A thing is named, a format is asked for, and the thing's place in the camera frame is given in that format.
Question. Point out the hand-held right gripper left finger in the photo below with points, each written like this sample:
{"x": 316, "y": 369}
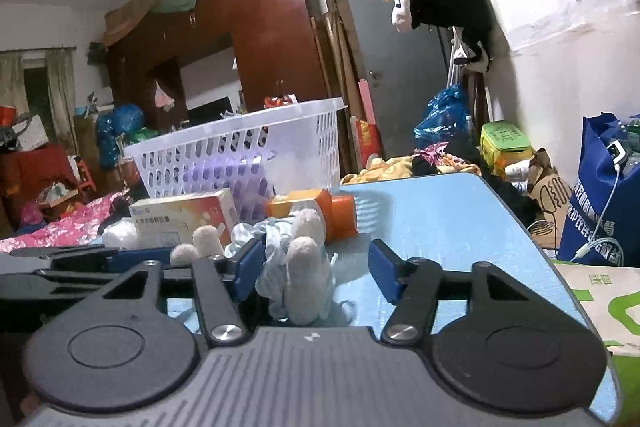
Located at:
{"x": 247, "y": 266}

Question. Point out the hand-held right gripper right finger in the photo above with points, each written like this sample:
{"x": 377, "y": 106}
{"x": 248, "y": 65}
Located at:
{"x": 384, "y": 271}

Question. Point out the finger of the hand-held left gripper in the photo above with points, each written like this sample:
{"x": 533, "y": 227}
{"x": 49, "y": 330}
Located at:
{"x": 135, "y": 257}
{"x": 75, "y": 283}

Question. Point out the white plush toy blue clothes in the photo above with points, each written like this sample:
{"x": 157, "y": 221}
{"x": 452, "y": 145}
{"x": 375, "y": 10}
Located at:
{"x": 302, "y": 267}

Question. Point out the pink patterned blanket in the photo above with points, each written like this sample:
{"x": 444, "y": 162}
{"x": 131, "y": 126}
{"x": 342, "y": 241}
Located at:
{"x": 60, "y": 227}

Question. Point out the white orange medicine box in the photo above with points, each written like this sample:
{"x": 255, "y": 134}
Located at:
{"x": 185, "y": 219}

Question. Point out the orange bottle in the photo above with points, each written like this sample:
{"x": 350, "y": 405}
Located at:
{"x": 320, "y": 212}

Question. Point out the yellow patterned blanket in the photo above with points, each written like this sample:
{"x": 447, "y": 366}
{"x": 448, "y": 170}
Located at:
{"x": 385, "y": 169}

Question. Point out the white plastic laundry basket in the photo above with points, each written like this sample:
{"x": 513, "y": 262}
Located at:
{"x": 235, "y": 152}

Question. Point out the red gift box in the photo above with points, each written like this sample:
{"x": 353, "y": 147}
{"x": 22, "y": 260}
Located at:
{"x": 369, "y": 142}

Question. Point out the blue plastic bags pile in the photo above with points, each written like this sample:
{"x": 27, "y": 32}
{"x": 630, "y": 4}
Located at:
{"x": 117, "y": 127}

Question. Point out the black monitor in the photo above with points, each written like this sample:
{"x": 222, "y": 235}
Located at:
{"x": 210, "y": 112}

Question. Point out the blue plastic bag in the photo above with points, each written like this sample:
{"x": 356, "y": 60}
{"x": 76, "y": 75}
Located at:
{"x": 442, "y": 114}

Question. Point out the pink foam pole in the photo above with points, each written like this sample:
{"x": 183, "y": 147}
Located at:
{"x": 366, "y": 102}

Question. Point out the green plastic box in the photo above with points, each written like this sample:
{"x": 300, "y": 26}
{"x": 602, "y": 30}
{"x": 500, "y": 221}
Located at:
{"x": 505, "y": 147}

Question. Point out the window curtain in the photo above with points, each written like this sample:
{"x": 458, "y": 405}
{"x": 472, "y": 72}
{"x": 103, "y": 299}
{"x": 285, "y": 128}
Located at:
{"x": 60, "y": 92}

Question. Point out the brown paper bag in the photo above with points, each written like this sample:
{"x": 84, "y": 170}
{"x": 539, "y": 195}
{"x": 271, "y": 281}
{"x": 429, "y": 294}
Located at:
{"x": 550, "y": 197}

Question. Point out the grey door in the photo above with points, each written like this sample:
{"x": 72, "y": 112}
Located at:
{"x": 400, "y": 72}

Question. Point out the blue tote bag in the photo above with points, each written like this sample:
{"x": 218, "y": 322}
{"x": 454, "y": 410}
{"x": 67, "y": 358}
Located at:
{"x": 595, "y": 212}

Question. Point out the green white shopping bag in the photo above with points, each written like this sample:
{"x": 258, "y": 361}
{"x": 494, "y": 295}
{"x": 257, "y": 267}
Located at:
{"x": 605, "y": 307}

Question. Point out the brown wooden wardrobe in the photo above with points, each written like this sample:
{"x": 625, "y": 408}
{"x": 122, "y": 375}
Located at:
{"x": 270, "y": 37}

